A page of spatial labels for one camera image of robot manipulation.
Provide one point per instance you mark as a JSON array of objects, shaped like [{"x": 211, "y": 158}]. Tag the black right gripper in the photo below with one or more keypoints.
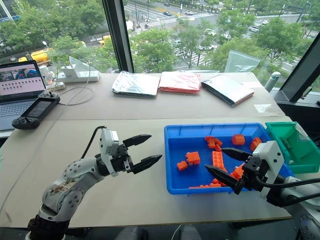
[{"x": 252, "y": 175}]

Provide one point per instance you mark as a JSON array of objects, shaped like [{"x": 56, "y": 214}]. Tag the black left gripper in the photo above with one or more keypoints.
[{"x": 122, "y": 160}]

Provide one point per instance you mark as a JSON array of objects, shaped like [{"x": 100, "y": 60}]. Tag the orange toy building block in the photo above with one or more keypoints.
[
  {"x": 255, "y": 143},
  {"x": 238, "y": 139},
  {"x": 218, "y": 182},
  {"x": 193, "y": 158},
  {"x": 237, "y": 172},
  {"x": 218, "y": 142},
  {"x": 210, "y": 141}
]

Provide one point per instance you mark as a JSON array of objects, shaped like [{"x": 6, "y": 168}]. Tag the orange building strip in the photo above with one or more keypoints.
[{"x": 202, "y": 186}]

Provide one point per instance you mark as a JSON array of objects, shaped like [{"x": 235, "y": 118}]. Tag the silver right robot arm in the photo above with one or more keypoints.
[{"x": 308, "y": 218}]

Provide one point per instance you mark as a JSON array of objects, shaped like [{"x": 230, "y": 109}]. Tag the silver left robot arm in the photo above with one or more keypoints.
[{"x": 75, "y": 175}]

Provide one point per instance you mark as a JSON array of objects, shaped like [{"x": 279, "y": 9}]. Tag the green plastic bin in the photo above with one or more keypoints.
[{"x": 305, "y": 155}]

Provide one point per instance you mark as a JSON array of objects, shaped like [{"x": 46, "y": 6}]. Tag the small orange building block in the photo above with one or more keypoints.
[{"x": 182, "y": 165}]

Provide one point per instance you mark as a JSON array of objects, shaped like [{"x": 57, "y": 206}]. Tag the blue plastic tray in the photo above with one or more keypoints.
[{"x": 185, "y": 140}]

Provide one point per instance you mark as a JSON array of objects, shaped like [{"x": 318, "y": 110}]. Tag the small clear plastic sheet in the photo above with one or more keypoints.
[{"x": 263, "y": 108}]

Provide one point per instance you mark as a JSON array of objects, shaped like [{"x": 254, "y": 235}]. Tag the silver foil bag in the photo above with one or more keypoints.
[{"x": 135, "y": 83}]

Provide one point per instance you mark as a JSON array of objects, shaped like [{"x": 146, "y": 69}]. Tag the silver bag with red edge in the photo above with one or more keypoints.
[{"x": 225, "y": 87}]

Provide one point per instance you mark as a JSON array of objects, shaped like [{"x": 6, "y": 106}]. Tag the red foil bag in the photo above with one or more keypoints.
[{"x": 178, "y": 81}]

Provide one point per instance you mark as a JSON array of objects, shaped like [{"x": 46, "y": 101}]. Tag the grey bottle with white cap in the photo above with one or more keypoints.
[{"x": 272, "y": 82}]

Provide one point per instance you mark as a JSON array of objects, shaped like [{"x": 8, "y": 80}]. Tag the white power strip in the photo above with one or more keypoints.
[{"x": 85, "y": 75}]

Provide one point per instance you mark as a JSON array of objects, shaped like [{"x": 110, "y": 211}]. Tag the large clear plastic bag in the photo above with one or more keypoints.
[{"x": 241, "y": 62}]

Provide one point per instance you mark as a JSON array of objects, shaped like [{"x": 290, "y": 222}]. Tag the small white adapter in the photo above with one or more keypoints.
[{"x": 58, "y": 86}]

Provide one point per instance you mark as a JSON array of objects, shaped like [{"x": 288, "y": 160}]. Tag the white charger plug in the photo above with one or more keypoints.
[{"x": 68, "y": 72}]

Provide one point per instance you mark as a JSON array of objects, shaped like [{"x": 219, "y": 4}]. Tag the black handheld controller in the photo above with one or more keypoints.
[{"x": 37, "y": 110}]

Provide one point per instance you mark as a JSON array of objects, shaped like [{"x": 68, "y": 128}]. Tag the black window pillar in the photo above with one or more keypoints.
[{"x": 117, "y": 37}]

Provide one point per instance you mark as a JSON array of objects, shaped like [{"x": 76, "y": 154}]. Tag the white plastic jar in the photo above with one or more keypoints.
[{"x": 44, "y": 72}]

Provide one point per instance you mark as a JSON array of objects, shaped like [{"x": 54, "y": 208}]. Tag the grey open laptop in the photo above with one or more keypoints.
[{"x": 17, "y": 82}]

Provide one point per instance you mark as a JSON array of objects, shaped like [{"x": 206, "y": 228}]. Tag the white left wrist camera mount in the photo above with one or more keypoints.
[{"x": 107, "y": 142}]

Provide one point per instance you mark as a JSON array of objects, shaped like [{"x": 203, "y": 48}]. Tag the black slanted window frame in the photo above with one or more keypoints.
[{"x": 300, "y": 80}]

